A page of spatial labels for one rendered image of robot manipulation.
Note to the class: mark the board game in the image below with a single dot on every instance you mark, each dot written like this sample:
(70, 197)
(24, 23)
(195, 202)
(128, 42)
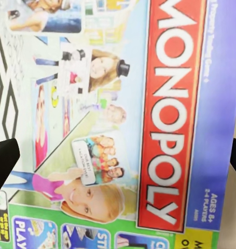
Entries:
(124, 112)

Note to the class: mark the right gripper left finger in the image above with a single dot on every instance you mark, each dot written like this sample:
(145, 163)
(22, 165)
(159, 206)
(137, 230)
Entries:
(9, 155)

